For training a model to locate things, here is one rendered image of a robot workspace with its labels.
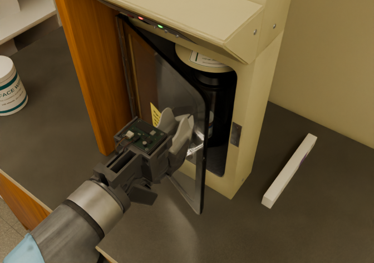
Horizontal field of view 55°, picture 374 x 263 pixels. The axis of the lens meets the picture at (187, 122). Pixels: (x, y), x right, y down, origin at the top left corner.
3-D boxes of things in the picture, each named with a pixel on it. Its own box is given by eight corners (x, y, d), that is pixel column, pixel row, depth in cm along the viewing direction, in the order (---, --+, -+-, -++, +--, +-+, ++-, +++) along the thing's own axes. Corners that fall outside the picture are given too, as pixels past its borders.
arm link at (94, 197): (108, 245, 51) (69, 214, 54) (130, 221, 54) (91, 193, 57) (99, 220, 46) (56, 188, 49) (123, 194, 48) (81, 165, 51)
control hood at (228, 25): (117, 1, 74) (109, -49, 66) (256, 59, 61) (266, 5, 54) (74, 27, 68) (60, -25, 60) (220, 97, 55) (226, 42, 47)
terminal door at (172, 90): (139, 137, 104) (121, 13, 75) (202, 216, 87) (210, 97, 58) (137, 138, 104) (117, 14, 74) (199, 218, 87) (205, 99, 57)
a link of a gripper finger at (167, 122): (191, 97, 61) (157, 130, 56) (191, 120, 66) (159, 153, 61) (176, 89, 63) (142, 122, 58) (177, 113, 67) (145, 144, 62)
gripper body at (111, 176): (176, 133, 54) (121, 190, 47) (177, 167, 60) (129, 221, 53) (137, 112, 57) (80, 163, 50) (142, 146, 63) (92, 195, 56)
